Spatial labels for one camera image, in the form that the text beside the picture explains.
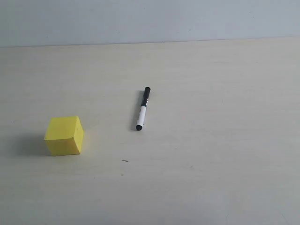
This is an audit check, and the black and white marker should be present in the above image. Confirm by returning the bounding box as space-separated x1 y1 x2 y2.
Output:
135 87 151 131

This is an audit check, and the yellow cube block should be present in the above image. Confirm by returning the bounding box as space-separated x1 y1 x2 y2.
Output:
44 116 84 156

